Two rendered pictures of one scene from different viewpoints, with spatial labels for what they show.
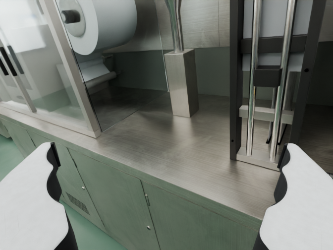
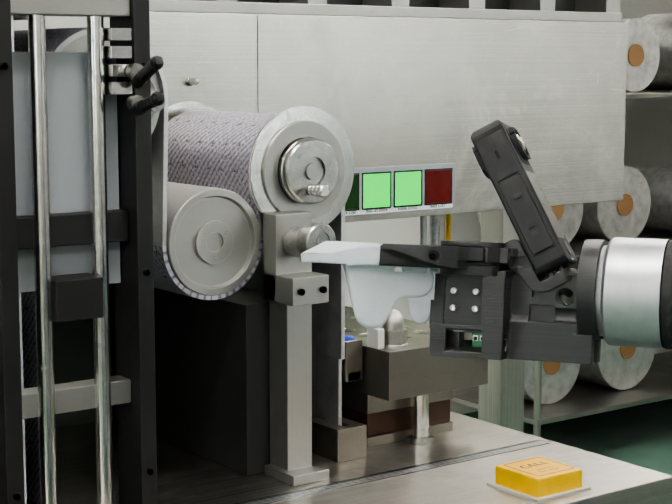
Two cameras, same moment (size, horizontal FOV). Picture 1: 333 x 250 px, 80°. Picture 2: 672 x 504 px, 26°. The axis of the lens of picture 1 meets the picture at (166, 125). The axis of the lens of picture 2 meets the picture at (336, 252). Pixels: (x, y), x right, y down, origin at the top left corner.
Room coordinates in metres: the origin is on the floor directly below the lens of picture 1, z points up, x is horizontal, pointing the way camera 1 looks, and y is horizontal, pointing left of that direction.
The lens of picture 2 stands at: (-0.15, 1.04, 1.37)
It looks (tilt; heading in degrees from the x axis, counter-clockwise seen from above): 7 degrees down; 284
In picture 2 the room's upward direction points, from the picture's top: straight up
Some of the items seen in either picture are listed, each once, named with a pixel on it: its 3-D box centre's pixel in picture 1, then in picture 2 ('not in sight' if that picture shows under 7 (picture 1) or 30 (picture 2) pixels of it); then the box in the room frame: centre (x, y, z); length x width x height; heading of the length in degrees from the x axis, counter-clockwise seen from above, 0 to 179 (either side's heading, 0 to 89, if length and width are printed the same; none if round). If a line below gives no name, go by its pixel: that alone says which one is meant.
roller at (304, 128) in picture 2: not in sight; (244, 164); (0.38, -0.66, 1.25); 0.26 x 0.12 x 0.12; 140
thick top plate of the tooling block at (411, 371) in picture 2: not in sight; (342, 343); (0.30, -0.83, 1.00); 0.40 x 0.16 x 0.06; 140
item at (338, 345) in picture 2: not in sight; (287, 271); (0.34, -0.71, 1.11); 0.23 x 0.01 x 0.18; 140
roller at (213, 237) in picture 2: not in sight; (159, 231); (0.46, -0.57, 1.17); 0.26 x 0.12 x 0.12; 140
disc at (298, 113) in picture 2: not in sight; (302, 170); (0.29, -0.58, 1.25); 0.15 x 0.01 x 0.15; 50
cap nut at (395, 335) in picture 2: not in sight; (393, 327); (0.20, -0.68, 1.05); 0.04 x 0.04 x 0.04
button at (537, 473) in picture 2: not in sight; (538, 476); (0.01, -0.56, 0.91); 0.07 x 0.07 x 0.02; 50
